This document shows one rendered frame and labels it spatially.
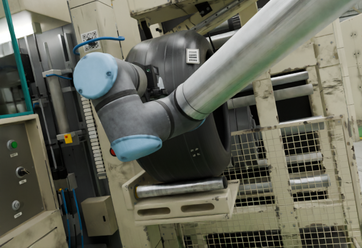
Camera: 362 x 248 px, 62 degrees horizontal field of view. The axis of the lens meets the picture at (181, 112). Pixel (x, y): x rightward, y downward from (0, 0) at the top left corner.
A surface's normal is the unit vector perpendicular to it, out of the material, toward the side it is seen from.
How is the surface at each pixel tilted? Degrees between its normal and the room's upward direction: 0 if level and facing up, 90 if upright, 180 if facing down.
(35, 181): 90
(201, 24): 90
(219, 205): 90
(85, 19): 90
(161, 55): 49
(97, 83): 78
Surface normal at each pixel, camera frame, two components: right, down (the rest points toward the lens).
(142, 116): 0.58, -0.51
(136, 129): 0.33, -0.31
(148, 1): -0.27, 0.11
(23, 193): 0.94, -0.18
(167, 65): -0.33, -0.39
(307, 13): -0.36, 0.62
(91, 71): -0.33, -0.10
